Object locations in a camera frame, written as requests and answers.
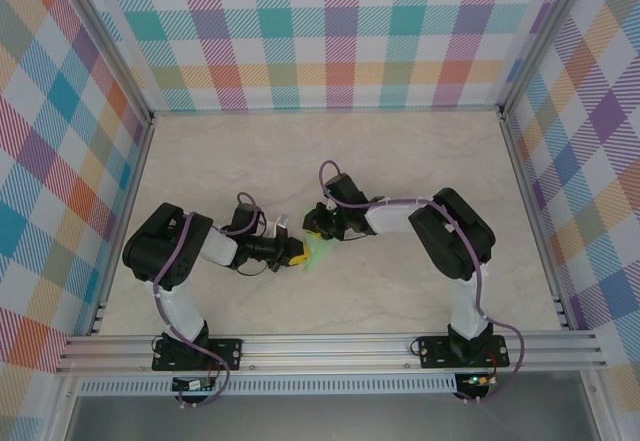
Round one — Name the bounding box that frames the light green paper sheet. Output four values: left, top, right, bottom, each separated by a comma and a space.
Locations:
302, 233, 339, 273

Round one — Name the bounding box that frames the grey metal sheet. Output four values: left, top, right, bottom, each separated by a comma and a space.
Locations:
49, 373, 616, 441

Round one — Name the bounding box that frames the small black circuit board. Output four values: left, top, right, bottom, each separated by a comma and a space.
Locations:
172, 377, 216, 392

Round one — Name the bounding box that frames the thin black left gripper cable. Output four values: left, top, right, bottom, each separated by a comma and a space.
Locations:
235, 259, 267, 278

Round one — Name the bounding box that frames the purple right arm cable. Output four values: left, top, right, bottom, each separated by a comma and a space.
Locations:
319, 160, 526, 405

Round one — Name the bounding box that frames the wide aluminium mounting rail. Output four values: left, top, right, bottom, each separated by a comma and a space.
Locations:
54, 330, 609, 375

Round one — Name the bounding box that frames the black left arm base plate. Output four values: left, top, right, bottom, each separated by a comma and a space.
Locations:
152, 339, 244, 372

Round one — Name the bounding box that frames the slotted grey cable duct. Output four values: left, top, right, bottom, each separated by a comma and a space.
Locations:
77, 373, 459, 396

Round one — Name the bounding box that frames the aluminium table edge rail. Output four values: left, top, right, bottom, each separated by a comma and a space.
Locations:
87, 113, 156, 337
499, 110, 574, 330

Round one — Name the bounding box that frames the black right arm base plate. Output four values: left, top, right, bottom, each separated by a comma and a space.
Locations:
418, 335, 510, 370

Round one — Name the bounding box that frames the aluminium frame post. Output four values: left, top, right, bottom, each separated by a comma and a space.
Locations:
54, 0, 156, 122
497, 0, 591, 117

